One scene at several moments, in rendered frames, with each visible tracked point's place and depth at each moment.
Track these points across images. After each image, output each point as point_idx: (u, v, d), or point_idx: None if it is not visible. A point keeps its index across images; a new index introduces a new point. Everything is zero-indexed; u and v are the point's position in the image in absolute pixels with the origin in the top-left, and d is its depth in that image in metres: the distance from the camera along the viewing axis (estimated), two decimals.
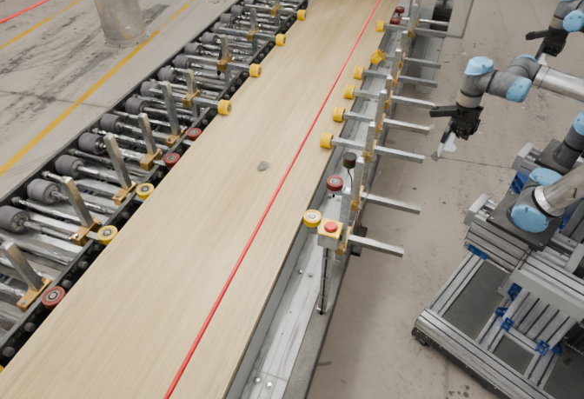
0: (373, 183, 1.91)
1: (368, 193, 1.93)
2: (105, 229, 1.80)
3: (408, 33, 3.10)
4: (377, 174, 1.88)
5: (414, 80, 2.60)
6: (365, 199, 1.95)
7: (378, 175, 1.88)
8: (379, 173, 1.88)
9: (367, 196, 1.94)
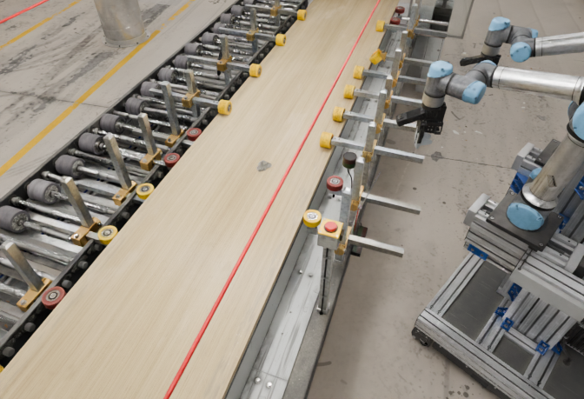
0: (373, 183, 1.91)
1: (368, 193, 1.93)
2: (105, 229, 1.80)
3: (408, 33, 3.10)
4: (378, 174, 1.89)
5: (414, 80, 2.60)
6: (365, 199, 1.95)
7: (379, 175, 1.89)
8: (380, 173, 1.88)
9: (367, 196, 1.94)
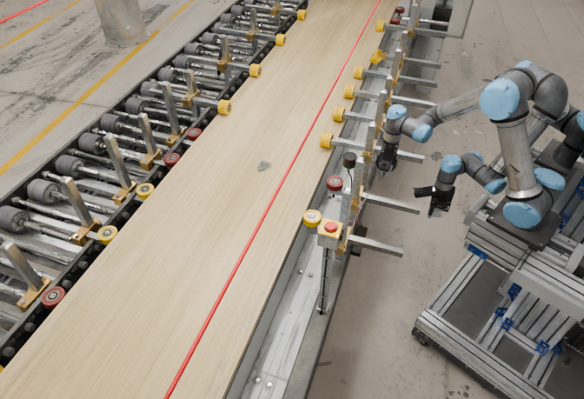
0: (373, 183, 1.91)
1: (368, 193, 1.93)
2: (105, 229, 1.80)
3: (408, 33, 3.10)
4: (378, 174, 1.89)
5: (414, 80, 2.60)
6: (365, 199, 1.95)
7: (379, 175, 1.89)
8: (380, 173, 1.88)
9: (367, 196, 1.94)
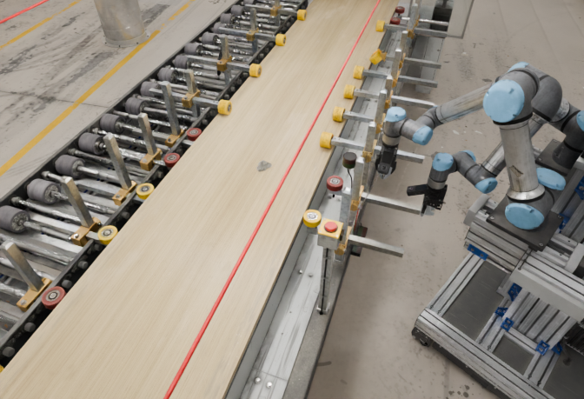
0: (373, 184, 1.90)
1: (368, 194, 1.93)
2: (105, 229, 1.80)
3: (408, 33, 3.10)
4: (377, 175, 1.88)
5: (414, 80, 2.60)
6: (365, 199, 1.94)
7: (378, 176, 1.88)
8: (379, 174, 1.87)
9: (367, 196, 1.94)
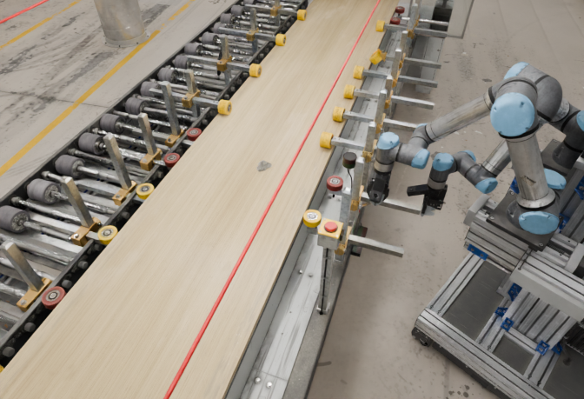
0: (367, 204, 1.84)
1: (364, 206, 1.89)
2: (105, 229, 1.80)
3: (408, 33, 3.10)
4: (369, 202, 1.79)
5: (414, 80, 2.60)
6: (362, 207, 1.93)
7: (370, 203, 1.79)
8: (370, 203, 1.78)
9: (363, 207, 1.91)
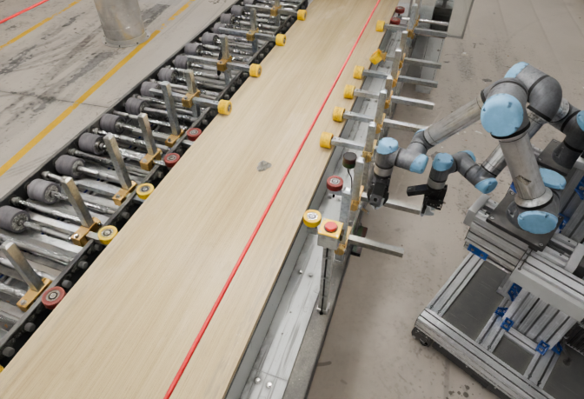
0: (364, 212, 1.84)
1: (363, 210, 1.89)
2: (105, 229, 1.80)
3: (408, 33, 3.10)
4: (367, 213, 1.79)
5: (414, 80, 2.60)
6: (361, 209, 1.93)
7: (368, 214, 1.79)
8: (368, 214, 1.78)
9: (362, 210, 1.91)
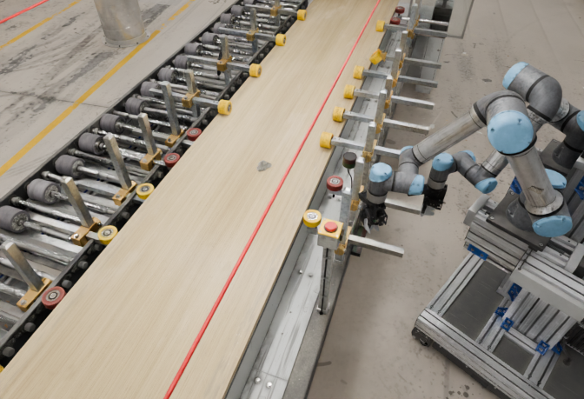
0: None
1: None
2: (105, 229, 1.80)
3: (408, 33, 3.10)
4: None
5: (414, 80, 2.60)
6: (361, 209, 1.93)
7: None
8: None
9: (362, 210, 1.91)
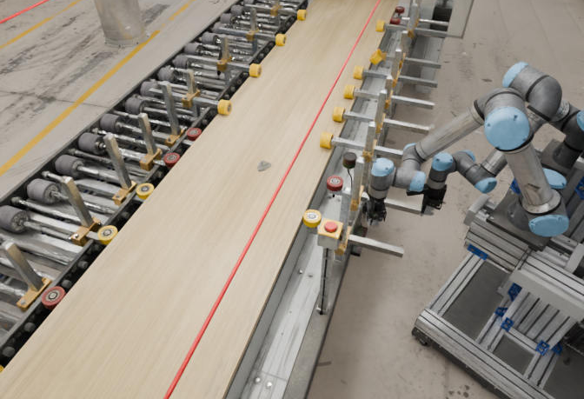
0: None
1: None
2: (105, 229, 1.80)
3: (408, 33, 3.10)
4: None
5: (414, 80, 2.60)
6: (361, 209, 1.93)
7: None
8: None
9: (362, 210, 1.91)
